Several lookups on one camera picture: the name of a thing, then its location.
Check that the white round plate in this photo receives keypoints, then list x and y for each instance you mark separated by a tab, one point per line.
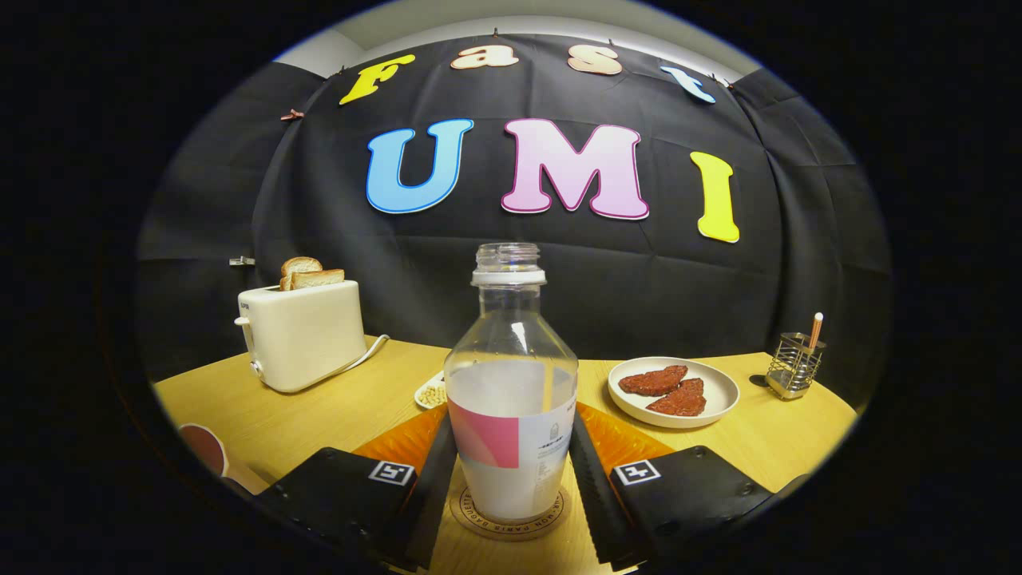
718	391

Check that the cream toaster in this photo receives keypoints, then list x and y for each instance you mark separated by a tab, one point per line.
307	339

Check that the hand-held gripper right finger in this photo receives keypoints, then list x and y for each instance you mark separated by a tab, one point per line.
595	511

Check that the silver clip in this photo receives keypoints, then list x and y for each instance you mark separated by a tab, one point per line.
242	260

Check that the small black disc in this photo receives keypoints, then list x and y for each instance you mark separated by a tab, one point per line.
758	381

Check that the round wooden coaster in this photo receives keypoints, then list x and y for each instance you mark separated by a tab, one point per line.
511	532

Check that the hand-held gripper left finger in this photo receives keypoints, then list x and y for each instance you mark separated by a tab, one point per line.
431	511

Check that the toast slice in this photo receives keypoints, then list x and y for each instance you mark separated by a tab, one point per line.
299	265
319	279

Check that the red meat piece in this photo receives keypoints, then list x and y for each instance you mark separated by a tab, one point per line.
679	401
653	381

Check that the clear juice bottle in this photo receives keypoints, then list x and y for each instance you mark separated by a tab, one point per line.
511	383

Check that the pink clip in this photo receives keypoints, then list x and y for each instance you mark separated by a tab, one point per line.
292	115

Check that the orange white straw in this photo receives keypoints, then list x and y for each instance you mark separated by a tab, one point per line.
816	329

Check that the wooden table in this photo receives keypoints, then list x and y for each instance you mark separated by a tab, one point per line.
335	423

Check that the white sectioned grain dish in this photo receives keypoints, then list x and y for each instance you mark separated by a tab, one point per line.
431	394

